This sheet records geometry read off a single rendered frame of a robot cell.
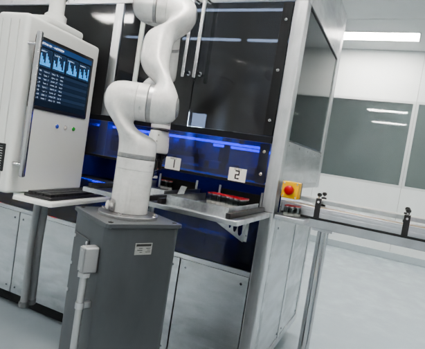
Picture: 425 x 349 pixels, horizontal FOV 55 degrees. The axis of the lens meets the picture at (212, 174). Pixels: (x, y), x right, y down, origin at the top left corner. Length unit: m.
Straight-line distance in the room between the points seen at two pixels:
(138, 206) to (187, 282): 0.80
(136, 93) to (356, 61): 5.51
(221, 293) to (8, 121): 1.18
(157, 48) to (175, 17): 0.14
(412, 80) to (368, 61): 0.67
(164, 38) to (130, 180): 0.48
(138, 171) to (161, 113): 0.19
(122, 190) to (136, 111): 0.24
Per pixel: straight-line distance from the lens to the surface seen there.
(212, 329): 2.00
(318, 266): 1.92
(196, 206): 1.50
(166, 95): 1.26
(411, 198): 6.32
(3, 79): 1.94
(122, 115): 1.28
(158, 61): 1.35
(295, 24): 1.88
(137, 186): 1.27
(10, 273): 2.77
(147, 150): 1.26
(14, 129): 1.87
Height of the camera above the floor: 1.10
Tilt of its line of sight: 3 degrees down
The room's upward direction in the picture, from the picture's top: 9 degrees clockwise
